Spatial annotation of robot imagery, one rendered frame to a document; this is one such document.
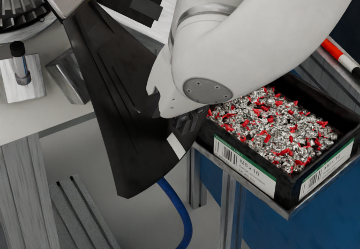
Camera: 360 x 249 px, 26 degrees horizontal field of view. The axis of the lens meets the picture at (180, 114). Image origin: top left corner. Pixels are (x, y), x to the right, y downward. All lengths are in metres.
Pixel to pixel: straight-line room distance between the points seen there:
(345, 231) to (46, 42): 0.64
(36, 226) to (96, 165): 0.77
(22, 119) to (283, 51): 0.59
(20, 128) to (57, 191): 0.92
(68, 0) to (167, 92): 0.19
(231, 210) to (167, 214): 0.76
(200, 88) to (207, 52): 0.04
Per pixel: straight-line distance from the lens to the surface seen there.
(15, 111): 1.17
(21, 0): 1.05
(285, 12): 0.64
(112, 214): 2.11
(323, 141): 1.15
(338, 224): 1.46
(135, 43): 1.02
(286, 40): 0.65
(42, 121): 1.18
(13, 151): 1.32
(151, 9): 1.09
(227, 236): 1.42
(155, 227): 2.08
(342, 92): 1.25
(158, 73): 0.86
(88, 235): 1.98
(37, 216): 1.46
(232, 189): 1.31
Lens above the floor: 1.68
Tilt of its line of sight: 46 degrees down
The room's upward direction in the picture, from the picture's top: straight up
